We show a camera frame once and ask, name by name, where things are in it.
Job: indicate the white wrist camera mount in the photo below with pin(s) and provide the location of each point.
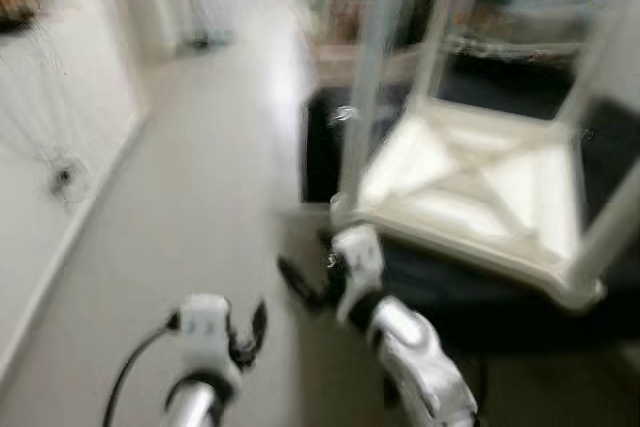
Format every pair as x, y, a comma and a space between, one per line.
358, 257
205, 332

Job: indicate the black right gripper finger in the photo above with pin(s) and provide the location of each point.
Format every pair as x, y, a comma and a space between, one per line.
298, 284

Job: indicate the white plastic children table top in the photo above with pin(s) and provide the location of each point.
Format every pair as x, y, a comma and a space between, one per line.
470, 187

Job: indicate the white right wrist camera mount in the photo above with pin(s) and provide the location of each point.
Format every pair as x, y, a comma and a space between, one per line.
358, 257

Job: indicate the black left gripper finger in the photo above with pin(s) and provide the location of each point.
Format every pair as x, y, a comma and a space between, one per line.
258, 322

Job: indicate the black tablecloth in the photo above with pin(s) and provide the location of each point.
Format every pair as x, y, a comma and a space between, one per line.
450, 297

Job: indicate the clear plastic storage box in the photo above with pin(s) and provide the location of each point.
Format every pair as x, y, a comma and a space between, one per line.
530, 17

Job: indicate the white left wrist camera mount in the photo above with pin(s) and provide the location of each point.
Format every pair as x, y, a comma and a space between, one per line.
205, 332

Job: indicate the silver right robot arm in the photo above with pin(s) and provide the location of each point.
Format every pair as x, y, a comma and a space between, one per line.
420, 367

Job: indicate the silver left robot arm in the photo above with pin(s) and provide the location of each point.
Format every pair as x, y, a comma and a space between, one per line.
190, 404

